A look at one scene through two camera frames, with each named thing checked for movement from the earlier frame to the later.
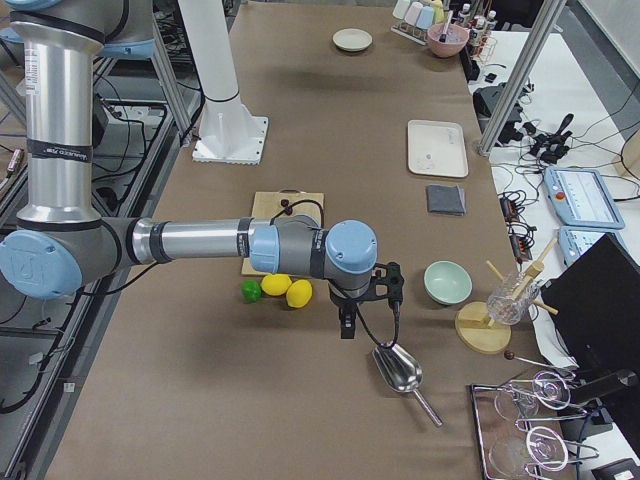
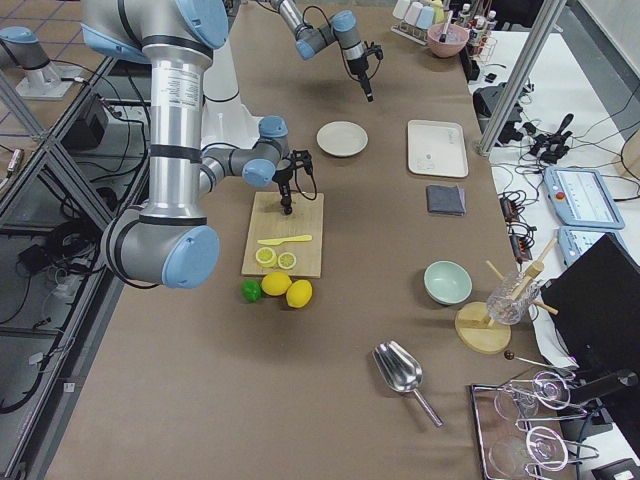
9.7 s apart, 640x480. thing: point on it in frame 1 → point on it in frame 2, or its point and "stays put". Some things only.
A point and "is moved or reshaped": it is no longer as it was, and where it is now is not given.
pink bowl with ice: x=456 y=38 stays put
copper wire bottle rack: x=481 y=41 stays put
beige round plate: x=352 y=39 is moved or reshaped
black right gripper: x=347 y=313 → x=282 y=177
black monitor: x=598 y=311 stays put
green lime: x=251 y=290 stays put
